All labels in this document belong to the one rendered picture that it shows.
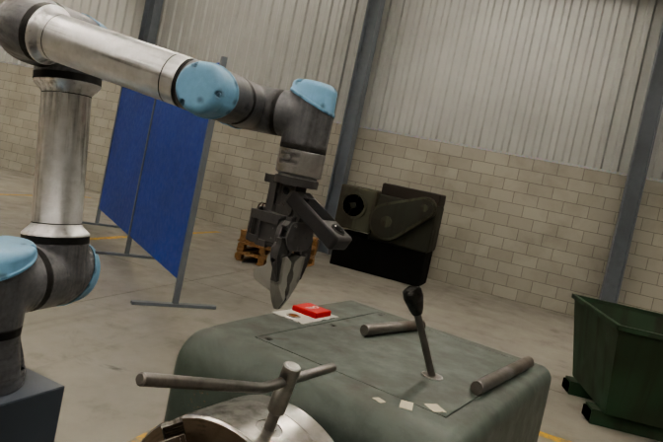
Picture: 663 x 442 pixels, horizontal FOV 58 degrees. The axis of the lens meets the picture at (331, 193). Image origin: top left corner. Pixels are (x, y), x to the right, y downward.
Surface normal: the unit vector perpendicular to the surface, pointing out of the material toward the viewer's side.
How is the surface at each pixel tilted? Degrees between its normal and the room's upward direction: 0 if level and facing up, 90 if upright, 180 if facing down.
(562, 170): 90
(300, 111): 90
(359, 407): 35
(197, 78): 90
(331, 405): 42
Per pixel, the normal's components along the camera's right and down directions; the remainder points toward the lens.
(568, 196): -0.34, -0.03
